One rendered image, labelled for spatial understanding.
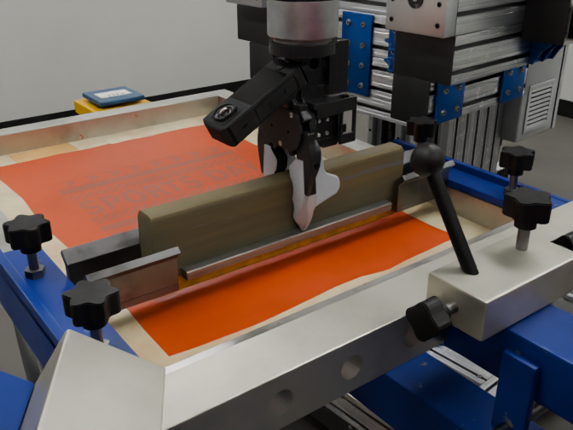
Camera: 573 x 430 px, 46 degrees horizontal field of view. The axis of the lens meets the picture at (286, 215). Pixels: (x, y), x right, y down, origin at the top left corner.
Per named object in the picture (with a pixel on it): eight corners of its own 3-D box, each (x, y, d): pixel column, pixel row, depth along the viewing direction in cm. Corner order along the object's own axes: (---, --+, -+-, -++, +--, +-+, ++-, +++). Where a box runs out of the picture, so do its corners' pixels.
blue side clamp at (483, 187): (370, 187, 104) (373, 144, 101) (393, 179, 107) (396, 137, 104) (540, 262, 82) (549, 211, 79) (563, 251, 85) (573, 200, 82)
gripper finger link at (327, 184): (350, 224, 78) (344, 147, 76) (309, 238, 75) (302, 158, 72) (332, 219, 81) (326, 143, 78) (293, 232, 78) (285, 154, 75)
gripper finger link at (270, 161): (311, 208, 84) (321, 142, 79) (273, 220, 81) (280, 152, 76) (296, 196, 86) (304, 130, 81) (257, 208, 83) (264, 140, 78)
